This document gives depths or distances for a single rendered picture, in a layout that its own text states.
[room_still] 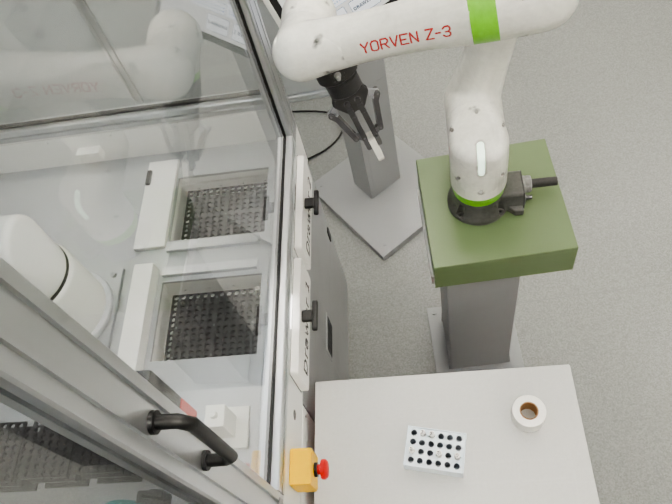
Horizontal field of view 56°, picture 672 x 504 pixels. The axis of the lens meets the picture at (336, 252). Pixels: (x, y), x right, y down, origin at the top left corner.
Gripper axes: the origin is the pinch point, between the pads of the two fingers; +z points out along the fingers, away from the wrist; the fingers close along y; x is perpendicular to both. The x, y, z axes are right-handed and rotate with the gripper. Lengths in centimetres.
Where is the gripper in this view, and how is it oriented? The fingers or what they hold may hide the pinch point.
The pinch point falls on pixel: (375, 145)
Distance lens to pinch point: 151.7
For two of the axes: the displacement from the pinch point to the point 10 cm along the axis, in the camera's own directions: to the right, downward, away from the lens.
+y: 8.9, -4.1, -1.7
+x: -1.6, -6.5, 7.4
